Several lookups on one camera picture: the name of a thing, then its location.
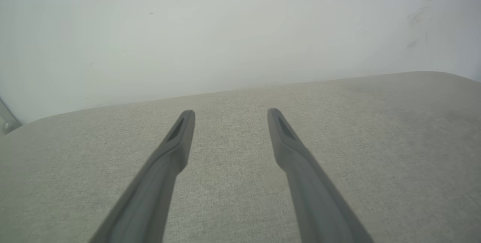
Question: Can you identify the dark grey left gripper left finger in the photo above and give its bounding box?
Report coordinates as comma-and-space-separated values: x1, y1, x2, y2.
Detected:
89, 110, 196, 243

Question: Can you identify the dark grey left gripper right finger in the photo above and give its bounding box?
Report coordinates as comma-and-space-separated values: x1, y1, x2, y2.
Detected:
267, 108, 375, 243

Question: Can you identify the thin grey metal pole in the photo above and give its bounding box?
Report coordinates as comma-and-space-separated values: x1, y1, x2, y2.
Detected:
0, 98, 22, 137

